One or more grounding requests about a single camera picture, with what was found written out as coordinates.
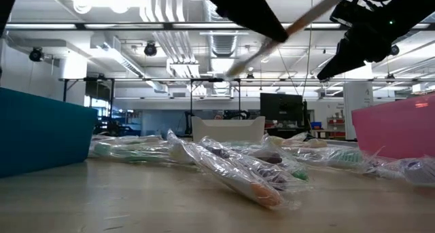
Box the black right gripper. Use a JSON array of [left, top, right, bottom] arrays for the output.
[[317, 12, 408, 82]]

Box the white square column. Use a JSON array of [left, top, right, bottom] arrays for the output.
[[343, 82, 374, 141]]

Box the red storage shelf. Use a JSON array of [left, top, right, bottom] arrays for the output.
[[326, 115, 347, 139]]

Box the pink plastic bin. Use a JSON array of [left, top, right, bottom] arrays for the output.
[[351, 93, 435, 161]]

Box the white plastic bin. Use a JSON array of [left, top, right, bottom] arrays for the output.
[[191, 115, 266, 143]]

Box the teal plastic bin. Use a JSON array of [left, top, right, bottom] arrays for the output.
[[0, 86, 99, 179]]

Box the silver ventilation duct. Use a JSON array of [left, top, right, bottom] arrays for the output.
[[203, 8, 249, 59]]

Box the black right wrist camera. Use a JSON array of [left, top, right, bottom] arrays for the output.
[[330, 0, 363, 29]]

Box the black workstation frame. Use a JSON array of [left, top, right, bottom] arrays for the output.
[[62, 77, 242, 125]]

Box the black frame bar with lights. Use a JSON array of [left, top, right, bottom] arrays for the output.
[[5, 21, 344, 31]]

